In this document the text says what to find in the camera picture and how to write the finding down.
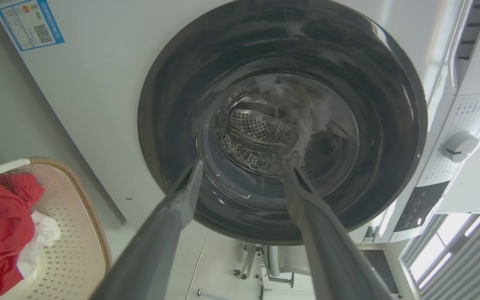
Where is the white front-load washing machine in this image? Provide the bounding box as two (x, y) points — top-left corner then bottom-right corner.
(0, 0), (480, 245)

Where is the black washer display panel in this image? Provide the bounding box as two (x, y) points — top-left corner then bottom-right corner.
(393, 180), (450, 233)

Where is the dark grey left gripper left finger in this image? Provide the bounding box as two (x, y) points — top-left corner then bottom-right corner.
(90, 160), (204, 300)

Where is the dark cabinet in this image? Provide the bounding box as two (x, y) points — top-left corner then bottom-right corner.
(364, 249), (400, 295)

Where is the white mesh office chair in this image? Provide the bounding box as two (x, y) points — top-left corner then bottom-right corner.
(261, 245), (312, 289)

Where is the white washer control knob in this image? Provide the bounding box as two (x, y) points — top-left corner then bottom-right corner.
(442, 131), (480, 163)

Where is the grey wheeled chair base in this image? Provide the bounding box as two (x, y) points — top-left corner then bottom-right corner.
(234, 243), (262, 280)

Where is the window with grey frame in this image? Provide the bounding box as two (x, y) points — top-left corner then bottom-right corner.
(398, 213), (480, 300)

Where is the perforated steel washer drum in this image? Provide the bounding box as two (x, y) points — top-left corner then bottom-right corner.
(214, 107), (307, 178)

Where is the white perforated laundry basket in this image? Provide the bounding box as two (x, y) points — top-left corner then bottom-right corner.
(0, 157), (113, 300)

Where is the white garment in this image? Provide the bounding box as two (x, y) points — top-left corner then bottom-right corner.
(17, 210), (61, 280)

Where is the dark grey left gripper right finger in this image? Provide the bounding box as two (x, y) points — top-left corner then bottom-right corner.
(282, 160), (393, 300)

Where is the round dark washing machine door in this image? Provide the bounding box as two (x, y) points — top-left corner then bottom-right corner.
(137, 0), (428, 245)

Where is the blue energy label sticker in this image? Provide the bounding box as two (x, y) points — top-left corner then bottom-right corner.
(0, 0), (65, 52)

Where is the small sticker with barcode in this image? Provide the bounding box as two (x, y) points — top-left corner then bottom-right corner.
(363, 226), (380, 243)

